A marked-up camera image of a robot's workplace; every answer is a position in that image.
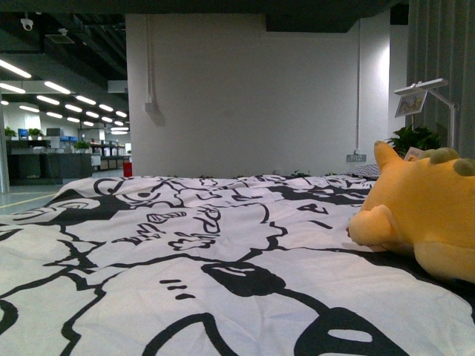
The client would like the white wall junction box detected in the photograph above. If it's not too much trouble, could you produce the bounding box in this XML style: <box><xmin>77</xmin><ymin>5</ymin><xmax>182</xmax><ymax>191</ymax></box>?
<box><xmin>144</xmin><ymin>102</ymin><xmax>156</xmax><ymax>113</ymax></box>

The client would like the white security camera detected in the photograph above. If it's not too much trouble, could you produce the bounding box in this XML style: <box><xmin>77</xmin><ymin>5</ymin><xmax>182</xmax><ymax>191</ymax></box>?
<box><xmin>20</xmin><ymin>16</ymin><xmax>34</xmax><ymax>31</ymax></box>

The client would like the orange plush dinosaur toy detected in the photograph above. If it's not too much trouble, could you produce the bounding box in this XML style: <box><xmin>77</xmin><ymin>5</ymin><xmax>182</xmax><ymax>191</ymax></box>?
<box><xmin>348</xmin><ymin>141</ymin><xmax>474</xmax><ymax>283</ymax></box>

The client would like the wall power outlet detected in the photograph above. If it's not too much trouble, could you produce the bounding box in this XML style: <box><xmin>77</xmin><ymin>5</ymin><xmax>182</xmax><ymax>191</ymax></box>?
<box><xmin>346</xmin><ymin>154</ymin><xmax>367</xmax><ymax>162</ymax></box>

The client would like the black and white cartoon bedspread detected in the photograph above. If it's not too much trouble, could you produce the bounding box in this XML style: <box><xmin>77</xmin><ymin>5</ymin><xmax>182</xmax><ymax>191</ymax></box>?
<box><xmin>1</xmin><ymin>175</ymin><xmax>474</xmax><ymax>355</ymax></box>

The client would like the dark office counter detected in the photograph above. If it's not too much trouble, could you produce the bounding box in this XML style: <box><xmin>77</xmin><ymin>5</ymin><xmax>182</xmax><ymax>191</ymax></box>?
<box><xmin>6</xmin><ymin>140</ymin><xmax>93</xmax><ymax>185</ymax></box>

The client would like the striped pillow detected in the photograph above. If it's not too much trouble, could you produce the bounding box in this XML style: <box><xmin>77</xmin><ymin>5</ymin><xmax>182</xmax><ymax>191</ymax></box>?
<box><xmin>343</xmin><ymin>164</ymin><xmax>380</xmax><ymax>180</ymax></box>

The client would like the white desk lamp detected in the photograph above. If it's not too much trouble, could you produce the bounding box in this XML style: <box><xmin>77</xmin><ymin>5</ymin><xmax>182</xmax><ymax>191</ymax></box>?
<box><xmin>393</xmin><ymin>78</ymin><xmax>459</xmax><ymax>148</ymax></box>

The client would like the small picture card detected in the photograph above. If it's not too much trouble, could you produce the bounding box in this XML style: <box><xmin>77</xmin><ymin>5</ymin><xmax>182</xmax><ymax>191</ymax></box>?
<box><xmin>395</xmin><ymin>90</ymin><xmax>428</xmax><ymax>117</ymax></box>

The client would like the green potted plant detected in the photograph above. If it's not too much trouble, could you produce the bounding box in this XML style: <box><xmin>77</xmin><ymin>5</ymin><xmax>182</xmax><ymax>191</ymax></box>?
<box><xmin>387</xmin><ymin>125</ymin><xmax>441</xmax><ymax>157</ymax></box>

